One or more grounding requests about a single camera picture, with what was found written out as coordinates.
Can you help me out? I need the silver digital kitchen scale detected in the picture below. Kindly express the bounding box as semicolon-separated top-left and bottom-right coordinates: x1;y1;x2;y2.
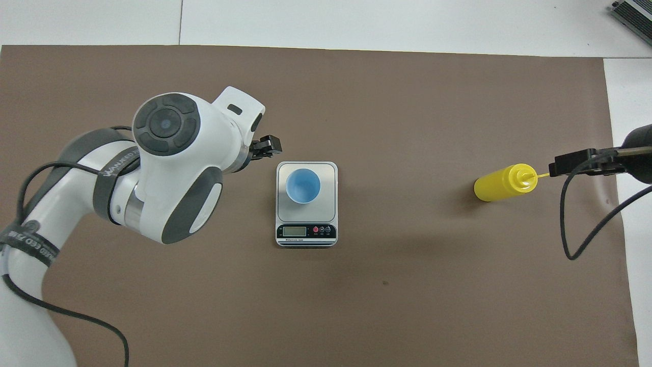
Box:
276;161;339;248

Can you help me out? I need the light blue plastic cup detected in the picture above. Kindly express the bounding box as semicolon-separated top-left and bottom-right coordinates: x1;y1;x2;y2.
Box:
285;168;322;205

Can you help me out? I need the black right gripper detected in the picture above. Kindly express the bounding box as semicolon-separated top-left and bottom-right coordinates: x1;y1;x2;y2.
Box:
548;123;652;185

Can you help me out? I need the grey ribbed metal device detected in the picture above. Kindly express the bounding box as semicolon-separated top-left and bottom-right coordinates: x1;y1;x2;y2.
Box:
611;0;652;49

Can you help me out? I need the brown table mat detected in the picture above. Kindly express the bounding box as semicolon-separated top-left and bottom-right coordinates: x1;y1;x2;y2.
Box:
0;45;640;367

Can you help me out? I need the yellow squeeze bottle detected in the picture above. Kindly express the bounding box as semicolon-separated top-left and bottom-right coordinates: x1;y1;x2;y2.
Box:
474;163;551;203

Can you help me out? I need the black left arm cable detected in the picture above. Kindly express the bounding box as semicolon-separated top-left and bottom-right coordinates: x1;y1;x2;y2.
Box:
0;125;131;367

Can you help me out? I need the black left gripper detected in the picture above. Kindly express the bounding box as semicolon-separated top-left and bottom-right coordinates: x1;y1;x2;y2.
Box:
248;134;284;163

